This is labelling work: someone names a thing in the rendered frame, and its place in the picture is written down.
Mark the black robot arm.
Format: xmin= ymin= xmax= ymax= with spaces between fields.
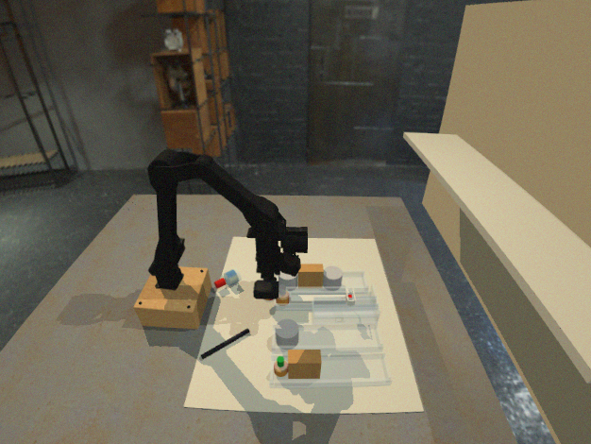
xmin=148 ymin=149 xmax=308 ymax=291

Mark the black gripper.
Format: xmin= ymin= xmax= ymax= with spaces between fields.
xmin=253 ymin=250 xmax=279 ymax=299

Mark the black thin rod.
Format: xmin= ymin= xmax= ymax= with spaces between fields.
xmin=201 ymin=328 xmax=249 ymax=359

